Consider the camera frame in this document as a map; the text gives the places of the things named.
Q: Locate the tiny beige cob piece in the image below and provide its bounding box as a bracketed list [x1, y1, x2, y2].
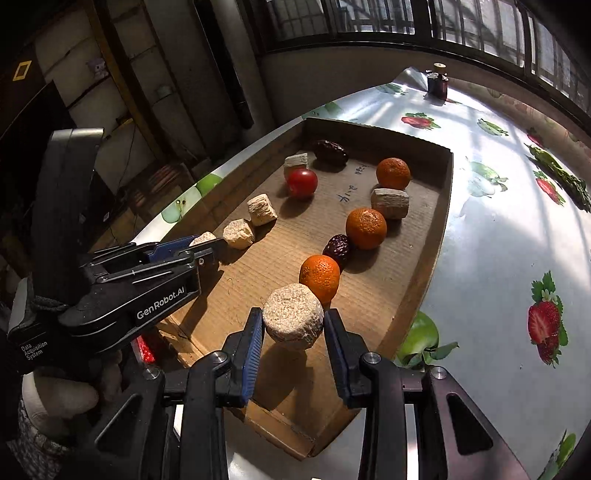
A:
[189, 231, 216, 247]

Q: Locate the orange tangerine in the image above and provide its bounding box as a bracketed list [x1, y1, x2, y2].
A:
[298, 255, 341, 305]
[346, 208, 388, 250]
[376, 157, 412, 190]

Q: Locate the low beige cob piece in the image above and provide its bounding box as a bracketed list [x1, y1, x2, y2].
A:
[247, 194, 277, 227]

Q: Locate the dark red jujube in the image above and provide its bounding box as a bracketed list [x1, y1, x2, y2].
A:
[322, 234, 353, 270]

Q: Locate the person left hand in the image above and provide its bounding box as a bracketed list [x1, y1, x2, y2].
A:
[21, 350, 123, 437]

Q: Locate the large beige corn cob piece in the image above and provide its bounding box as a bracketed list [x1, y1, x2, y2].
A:
[370, 188, 410, 220]

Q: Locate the large red jujube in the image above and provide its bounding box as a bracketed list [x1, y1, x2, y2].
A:
[312, 140, 349, 168]

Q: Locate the small dark red jar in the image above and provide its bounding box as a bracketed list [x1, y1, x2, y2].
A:
[426, 62, 449, 102]

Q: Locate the beige angular cob piece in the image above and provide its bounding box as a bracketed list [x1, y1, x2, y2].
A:
[283, 152, 308, 179]

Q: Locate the red tomato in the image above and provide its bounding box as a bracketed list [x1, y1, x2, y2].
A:
[287, 168, 318, 199]

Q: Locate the beige round cob piece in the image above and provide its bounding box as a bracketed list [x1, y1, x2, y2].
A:
[263, 283, 324, 351]

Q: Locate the small beige cob piece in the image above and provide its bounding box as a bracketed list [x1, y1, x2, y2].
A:
[222, 219, 256, 250]

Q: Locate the barred window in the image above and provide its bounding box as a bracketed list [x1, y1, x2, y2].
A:
[256, 1, 590, 126]

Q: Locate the cardboard box tray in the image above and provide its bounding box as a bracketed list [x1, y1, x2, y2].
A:
[159, 119, 453, 459]

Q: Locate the green leafy vegetable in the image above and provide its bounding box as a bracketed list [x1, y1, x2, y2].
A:
[527, 145, 590, 212]

